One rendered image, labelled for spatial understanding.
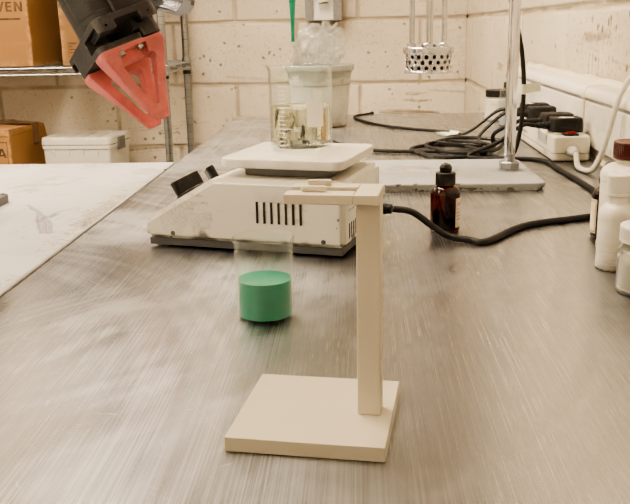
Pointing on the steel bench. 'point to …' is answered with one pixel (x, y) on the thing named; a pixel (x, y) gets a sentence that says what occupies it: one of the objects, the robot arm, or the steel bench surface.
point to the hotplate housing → (262, 210)
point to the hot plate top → (345, 155)
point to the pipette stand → (384, 402)
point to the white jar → (491, 101)
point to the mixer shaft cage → (422, 64)
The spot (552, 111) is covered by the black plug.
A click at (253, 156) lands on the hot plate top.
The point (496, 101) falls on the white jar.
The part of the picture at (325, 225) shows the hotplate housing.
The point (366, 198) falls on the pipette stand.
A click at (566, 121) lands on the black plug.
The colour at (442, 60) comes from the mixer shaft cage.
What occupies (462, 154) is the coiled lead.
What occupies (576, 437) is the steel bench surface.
